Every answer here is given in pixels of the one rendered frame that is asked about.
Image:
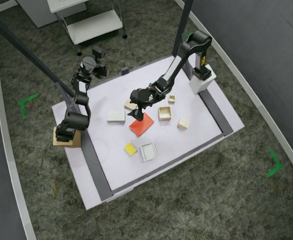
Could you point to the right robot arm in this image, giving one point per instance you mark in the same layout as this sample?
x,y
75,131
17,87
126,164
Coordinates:
x,y
73,121

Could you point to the grey open bin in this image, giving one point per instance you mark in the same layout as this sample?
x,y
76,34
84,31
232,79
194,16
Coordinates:
x,y
148,151

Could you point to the red flat rectangular slab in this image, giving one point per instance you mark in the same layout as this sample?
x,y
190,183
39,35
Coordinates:
x,y
140,126

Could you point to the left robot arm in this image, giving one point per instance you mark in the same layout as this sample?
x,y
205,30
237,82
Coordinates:
x,y
200,42

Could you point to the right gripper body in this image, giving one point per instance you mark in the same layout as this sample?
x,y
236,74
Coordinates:
x,y
99,54

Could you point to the yellow block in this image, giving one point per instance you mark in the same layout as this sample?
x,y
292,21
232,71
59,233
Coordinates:
x,y
130,149

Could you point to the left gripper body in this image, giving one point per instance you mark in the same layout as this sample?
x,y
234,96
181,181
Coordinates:
x,y
137,113

